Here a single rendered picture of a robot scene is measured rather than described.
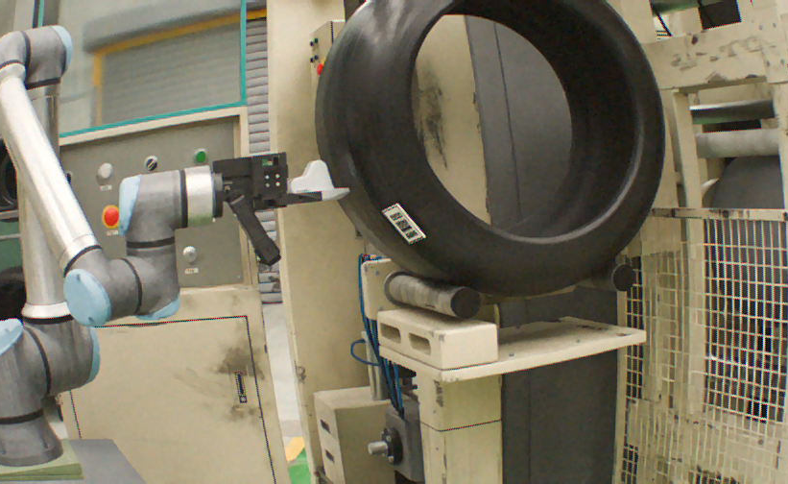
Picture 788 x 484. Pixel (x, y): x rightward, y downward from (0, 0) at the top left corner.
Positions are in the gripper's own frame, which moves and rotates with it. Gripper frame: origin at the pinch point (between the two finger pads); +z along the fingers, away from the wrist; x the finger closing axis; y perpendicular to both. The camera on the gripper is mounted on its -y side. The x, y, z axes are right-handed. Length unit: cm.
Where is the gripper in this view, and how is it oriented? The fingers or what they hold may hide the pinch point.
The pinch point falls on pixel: (342, 195)
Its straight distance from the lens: 169.5
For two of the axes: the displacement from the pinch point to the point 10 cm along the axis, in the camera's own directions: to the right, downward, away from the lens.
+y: -0.8, -10.0, -0.6
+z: 9.6, -0.9, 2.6
